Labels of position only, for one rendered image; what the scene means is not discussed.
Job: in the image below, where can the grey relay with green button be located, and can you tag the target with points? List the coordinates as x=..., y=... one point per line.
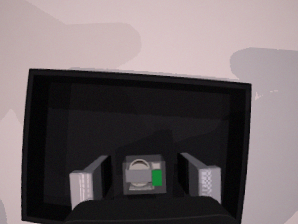
x=144, y=174

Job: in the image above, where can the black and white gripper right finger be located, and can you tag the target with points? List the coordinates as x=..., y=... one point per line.
x=198, y=179

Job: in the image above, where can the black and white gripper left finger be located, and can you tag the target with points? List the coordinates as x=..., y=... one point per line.
x=93, y=182

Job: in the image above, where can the black rectangular tray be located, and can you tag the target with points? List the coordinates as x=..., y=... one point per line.
x=72, y=117

